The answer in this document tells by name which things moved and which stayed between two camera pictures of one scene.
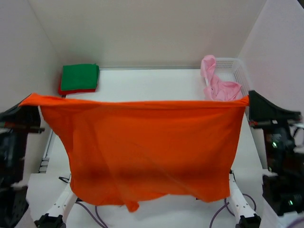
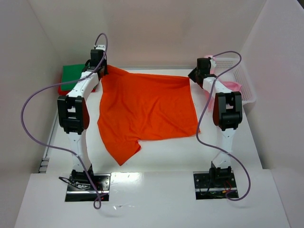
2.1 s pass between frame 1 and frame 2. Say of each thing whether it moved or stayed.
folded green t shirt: stayed
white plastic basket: stayed
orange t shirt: moved
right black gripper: moved
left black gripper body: moved
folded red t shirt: stayed
